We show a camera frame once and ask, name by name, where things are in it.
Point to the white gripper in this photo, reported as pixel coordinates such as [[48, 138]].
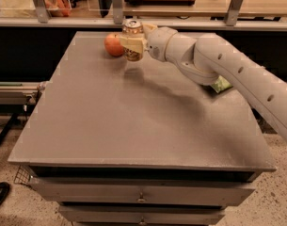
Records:
[[158, 42]]

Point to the orange soda can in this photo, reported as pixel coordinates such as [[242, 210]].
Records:
[[132, 27]]

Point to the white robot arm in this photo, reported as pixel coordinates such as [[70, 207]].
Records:
[[203, 58]]

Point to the red apple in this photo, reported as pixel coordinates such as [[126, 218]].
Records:
[[112, 45]]

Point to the green chip bag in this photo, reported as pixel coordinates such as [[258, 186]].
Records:
[[221, 84]]

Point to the upper grey drawer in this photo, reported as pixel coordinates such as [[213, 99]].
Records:
[[204, 193]]

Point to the grey drawer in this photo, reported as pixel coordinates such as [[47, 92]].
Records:
[[141, 215], [204, 193]]

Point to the lower grey drawer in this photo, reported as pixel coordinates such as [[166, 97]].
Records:
[[141, 215]]

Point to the wire mesh basket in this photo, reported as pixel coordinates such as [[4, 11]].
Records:
[[22, 177]]

